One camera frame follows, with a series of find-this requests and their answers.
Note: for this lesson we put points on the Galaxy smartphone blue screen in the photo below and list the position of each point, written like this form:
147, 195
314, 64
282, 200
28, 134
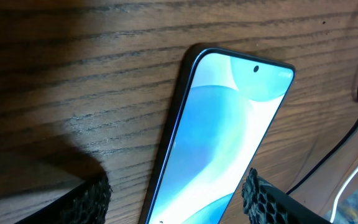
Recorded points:
222, 107

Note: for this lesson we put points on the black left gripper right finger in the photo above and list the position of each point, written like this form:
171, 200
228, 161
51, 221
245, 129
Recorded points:
263, 203

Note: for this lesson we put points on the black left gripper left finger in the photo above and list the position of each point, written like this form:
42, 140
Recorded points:
88, 203

